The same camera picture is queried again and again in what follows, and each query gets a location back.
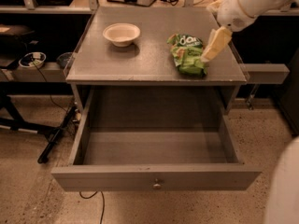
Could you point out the open grey top drawer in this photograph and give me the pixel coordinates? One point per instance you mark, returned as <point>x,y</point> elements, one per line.
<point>129,136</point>

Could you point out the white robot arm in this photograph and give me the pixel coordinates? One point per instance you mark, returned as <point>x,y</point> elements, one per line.
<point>259,7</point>

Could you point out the brass drawer knob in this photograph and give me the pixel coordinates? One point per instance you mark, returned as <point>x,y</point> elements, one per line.
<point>157,184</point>

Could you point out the black stand leg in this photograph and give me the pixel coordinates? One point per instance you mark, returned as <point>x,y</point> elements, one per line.
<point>54,137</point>

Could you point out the white bowl with cable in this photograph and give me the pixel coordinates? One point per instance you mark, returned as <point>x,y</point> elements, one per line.
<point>33,60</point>

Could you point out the green rice chip bag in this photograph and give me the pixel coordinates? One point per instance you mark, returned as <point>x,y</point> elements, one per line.
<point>186,51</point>

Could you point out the white paper bowl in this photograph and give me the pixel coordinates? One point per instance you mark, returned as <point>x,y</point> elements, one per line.
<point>121,34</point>

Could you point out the dark small bowl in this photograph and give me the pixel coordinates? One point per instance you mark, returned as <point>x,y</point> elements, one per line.
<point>64,59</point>

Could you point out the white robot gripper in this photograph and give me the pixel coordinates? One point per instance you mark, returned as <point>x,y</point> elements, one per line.
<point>231,12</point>

